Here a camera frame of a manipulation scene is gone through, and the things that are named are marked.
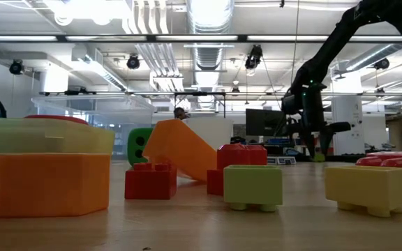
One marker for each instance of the green foam die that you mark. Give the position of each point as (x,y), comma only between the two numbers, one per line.
(139,146)

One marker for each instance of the white round pillar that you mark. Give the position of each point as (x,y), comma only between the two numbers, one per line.
(347,104)

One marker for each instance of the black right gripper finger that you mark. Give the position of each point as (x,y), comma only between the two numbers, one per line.
(310,143)
(330,130)

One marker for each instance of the black background frame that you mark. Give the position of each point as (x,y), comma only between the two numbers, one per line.
(117,93)

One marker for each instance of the olive small brick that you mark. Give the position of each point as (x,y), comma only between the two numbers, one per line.
(319,158)

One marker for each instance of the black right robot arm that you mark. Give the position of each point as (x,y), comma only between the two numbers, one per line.
(323,59)

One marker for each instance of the long orange brick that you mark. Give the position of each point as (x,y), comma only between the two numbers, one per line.
(180,146)

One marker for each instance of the black overhead crossbar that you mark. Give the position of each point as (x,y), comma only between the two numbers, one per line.
(152,38)

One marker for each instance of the light green small brick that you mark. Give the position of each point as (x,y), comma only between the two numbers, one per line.
(253,184)

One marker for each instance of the clear plastic bin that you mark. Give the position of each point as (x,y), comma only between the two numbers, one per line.
(96,108)

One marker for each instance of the black computer monitor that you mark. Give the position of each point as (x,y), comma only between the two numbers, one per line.
(262,122)

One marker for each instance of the yellow small brick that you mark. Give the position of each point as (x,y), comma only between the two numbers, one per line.
(368,186)

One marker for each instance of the yellow translucent tray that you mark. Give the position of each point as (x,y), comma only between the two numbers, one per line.
(47,139)

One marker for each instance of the silver ventilation duct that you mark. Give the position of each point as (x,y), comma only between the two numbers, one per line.
(206,55)

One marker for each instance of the pink foam die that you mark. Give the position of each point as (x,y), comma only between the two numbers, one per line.
(58,119)

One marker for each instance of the translucent white cup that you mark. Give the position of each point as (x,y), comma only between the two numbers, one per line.
(218,132)

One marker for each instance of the small red brick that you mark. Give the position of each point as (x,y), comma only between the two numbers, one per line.
(150,183)

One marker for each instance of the person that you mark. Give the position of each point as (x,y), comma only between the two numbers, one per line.
(181,113)

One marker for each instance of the angled orange brick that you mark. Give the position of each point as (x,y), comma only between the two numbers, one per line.
(44,184)

